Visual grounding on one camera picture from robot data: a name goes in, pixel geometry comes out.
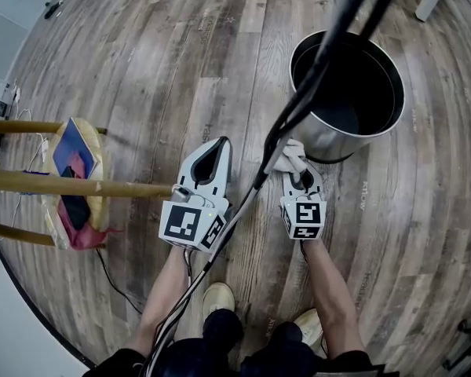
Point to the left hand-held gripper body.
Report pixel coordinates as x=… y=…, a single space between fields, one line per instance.
x=180 y=222

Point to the white terry cloth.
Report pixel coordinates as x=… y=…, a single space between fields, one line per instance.
x=292 y=159

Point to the clear plastic bag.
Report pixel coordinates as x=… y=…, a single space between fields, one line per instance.
x=57 y=230

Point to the person's left forearm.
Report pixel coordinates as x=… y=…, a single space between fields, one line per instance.
x=165 y=297

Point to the person's right shoe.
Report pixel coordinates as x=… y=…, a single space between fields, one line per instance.
x=310 y=328

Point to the person's black shirt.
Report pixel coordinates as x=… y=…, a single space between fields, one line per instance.
x=114 y=363

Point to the person's leg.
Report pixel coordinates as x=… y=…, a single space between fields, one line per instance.
x=278 y=352
x=204 y=348

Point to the red bag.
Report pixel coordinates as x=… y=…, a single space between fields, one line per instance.
x=86 y=238

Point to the person's right leg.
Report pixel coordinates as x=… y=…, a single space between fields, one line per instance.
x=278 y=352

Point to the black phone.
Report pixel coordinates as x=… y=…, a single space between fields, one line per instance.
x=76 y=210

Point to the person's right forearm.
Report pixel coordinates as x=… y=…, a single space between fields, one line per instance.
x=333 y=301

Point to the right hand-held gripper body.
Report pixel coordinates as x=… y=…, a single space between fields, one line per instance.
x=308 y=214

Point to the person's left shoe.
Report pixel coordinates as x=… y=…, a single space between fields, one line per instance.
x=219 y=299

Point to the person's shoe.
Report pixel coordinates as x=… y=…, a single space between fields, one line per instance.
x=310 y=328
x=219 y=299

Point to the metal bucket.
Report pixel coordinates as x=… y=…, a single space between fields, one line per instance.
x=329 y=140

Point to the round yellow wooden table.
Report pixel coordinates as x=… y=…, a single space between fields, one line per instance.
x=121 y=189

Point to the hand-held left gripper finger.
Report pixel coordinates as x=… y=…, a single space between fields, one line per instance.
x=223 y=179
x=186 y=167

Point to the person's left leg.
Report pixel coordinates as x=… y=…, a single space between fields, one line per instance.
x=204 y=348

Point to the blue book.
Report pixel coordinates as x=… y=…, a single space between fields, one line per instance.
x=74 y=147

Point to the small black floor device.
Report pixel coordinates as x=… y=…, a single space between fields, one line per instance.
x=53 y=9

